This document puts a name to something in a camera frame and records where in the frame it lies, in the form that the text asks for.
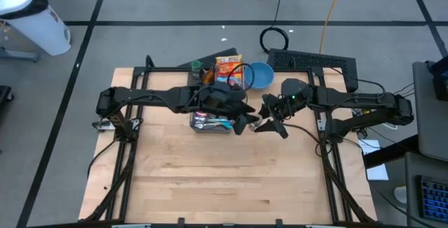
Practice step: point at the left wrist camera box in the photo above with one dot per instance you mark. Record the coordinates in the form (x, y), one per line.
(217, 98)

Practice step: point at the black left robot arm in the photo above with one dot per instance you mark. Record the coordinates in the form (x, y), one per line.
(154, 97)

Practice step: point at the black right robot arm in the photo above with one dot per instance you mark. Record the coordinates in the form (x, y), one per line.
(350, 102)

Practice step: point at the grey desk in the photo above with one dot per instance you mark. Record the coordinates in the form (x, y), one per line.
(430, 126)

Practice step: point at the white paper sheet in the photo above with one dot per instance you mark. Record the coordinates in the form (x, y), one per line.
(374, 172)

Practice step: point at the white trash can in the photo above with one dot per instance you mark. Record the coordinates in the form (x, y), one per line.
(38, 25)

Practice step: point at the grey plastic bin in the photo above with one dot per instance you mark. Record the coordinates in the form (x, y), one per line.
(196, 81)

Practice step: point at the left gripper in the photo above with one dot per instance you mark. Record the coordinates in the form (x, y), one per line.
(229, 110)

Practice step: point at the yellow ramen packet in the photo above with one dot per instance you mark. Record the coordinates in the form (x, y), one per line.
(227, 58)

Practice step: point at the green-lid oregano spice jar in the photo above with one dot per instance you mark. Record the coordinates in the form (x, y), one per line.
(196, 66)

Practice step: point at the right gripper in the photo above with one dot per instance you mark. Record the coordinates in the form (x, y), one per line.
(280, 110)

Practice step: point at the blue bowl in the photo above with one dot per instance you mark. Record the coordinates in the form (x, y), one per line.
(262, 75)

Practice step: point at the white computer mouse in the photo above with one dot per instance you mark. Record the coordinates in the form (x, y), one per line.
(400, 194)

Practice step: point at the red beef ramen packet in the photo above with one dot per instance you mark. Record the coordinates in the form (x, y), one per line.
(227, 71)

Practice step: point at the backlit black keyboard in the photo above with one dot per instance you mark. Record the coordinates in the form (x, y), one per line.
(435, 200)

